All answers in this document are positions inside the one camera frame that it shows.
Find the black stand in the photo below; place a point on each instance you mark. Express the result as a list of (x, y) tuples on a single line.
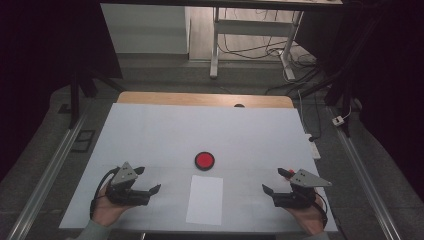
[(346, 106), (74, 100)]

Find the metal floor rail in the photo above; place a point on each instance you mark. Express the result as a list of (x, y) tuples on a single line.
[(363, 181), (46, 180)]

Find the person's left hand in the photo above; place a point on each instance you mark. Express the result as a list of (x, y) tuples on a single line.
[(103, 211)]

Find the round red ink pad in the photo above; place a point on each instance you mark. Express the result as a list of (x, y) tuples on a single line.
[(204, 161)]

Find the black floor hatch frame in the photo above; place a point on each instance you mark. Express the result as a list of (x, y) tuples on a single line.
[(83, 140)]

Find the white power strip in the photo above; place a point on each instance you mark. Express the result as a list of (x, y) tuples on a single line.
[(314, 149)]

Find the large white table cover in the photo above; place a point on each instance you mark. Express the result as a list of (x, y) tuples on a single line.
[(186, 133)]

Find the white-legged desk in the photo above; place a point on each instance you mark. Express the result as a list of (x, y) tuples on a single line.
[(253, 27)]

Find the black table grommet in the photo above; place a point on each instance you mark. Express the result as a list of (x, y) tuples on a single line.
[(239, 105)]

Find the person's right hand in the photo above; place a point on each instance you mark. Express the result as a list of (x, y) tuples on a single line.
[(310, 218)]

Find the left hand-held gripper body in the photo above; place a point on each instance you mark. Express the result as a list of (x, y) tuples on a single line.
[(126, 196)]

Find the small white paper sheet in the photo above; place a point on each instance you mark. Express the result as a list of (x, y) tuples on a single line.
[(205, 200)]

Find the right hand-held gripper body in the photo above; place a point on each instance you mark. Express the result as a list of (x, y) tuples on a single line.
[(295, 200)]

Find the dark curtain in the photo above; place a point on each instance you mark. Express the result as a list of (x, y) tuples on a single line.
[(40, 50), (393, 83)]

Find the small white adapter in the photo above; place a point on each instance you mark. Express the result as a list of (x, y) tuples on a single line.
[(338, 120)]

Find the white cabinet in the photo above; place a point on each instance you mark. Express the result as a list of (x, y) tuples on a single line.
[(146, 30)]

